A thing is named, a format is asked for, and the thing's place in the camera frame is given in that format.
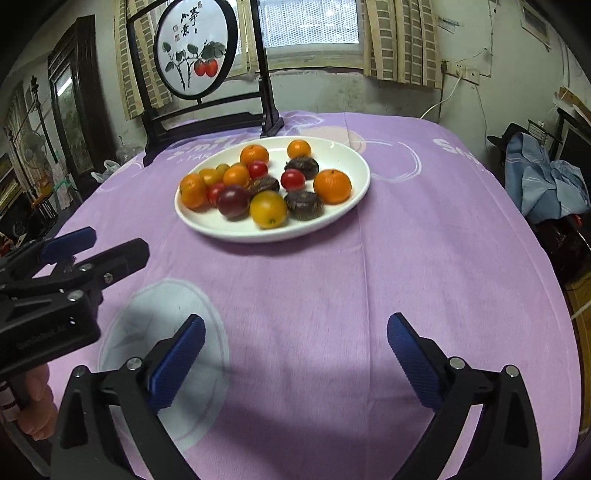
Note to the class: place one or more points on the large yellow-green orange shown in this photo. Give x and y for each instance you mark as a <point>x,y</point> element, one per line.
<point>268,209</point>

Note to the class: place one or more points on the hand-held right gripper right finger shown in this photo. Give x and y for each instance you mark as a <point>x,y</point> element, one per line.
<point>415,364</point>

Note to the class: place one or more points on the purple printed tablecloth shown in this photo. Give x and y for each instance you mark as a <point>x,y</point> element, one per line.
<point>323,300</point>

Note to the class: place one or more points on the window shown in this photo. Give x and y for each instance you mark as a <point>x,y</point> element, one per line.
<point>309,23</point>

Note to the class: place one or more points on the white plastic bag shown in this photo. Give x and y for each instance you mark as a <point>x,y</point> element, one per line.
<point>107,170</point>

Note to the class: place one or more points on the dark purple passion fruit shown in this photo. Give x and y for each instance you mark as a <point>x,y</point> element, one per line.
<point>302,167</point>
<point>265,183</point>
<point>303,205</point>

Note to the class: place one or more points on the person's left hand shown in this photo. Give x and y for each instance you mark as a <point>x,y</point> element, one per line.
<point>41,415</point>

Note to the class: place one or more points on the electric fan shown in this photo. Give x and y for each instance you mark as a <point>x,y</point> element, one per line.
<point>30,152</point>

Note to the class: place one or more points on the blue clothing pile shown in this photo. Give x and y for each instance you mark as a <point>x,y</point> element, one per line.
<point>535,184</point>

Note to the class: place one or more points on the dark wooden cabinet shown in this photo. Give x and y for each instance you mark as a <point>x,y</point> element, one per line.
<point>92,92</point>

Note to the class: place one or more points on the white oval plate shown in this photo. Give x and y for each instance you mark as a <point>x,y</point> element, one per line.
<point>344,157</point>

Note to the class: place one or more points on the small green-yellow fruit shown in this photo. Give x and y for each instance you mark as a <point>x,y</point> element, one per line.
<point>222,170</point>
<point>207,175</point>

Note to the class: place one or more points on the dark red plum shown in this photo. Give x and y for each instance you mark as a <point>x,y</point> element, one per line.
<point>233,201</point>

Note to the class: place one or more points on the red cherry tomato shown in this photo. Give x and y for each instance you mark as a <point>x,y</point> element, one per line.
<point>214,193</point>
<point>257,169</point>
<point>292,179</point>

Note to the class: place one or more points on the dark red bag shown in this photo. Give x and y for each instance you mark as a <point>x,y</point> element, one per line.
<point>563,244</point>

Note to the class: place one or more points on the round painted table screen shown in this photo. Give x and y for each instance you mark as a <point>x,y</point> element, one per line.
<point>194,46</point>

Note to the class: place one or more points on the striped beige curtain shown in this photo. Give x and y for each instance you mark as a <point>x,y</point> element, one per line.
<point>401,46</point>
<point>127,83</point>

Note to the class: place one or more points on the wall socket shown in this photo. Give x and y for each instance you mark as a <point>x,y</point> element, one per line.
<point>471,74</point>

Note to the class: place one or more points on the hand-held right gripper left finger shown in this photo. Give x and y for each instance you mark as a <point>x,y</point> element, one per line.
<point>178,364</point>

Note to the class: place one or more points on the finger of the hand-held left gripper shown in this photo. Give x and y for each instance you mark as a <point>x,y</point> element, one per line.
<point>69,242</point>
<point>120,258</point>

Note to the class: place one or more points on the wall vent grille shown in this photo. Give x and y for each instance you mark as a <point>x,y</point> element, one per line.
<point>535,23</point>

